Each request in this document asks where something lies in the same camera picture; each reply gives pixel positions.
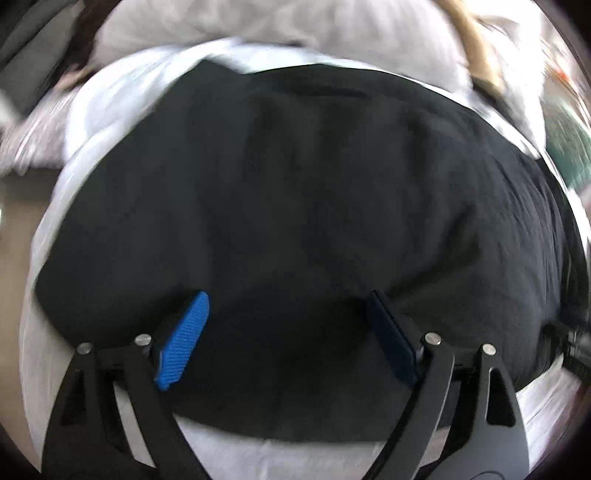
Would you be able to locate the plaid sofa blanket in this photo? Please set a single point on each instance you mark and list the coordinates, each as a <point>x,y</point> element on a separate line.
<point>32,138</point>

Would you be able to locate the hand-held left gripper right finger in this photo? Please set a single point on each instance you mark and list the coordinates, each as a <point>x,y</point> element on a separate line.
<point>392,337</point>

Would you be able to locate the dark brown fleece garment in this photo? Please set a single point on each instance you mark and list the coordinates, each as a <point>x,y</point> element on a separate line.
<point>83,41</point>

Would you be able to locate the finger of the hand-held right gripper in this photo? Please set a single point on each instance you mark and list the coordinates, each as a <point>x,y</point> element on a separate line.
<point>570,346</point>

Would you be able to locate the grey pillows pile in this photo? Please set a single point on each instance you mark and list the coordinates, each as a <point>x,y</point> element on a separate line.
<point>32,41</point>

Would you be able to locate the green coral print cushion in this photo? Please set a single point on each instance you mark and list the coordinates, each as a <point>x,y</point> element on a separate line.
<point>570,143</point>

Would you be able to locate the black quilted jacket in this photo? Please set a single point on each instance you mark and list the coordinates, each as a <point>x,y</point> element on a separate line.
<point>300,230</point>

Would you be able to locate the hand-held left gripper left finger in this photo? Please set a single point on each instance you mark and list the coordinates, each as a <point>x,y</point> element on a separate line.
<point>182,341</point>

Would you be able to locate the beige fleece blanket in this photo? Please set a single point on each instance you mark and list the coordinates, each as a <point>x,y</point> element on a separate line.
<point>475,50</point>

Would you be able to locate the large white pillow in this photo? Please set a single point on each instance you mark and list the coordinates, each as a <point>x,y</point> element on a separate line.
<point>277,27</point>

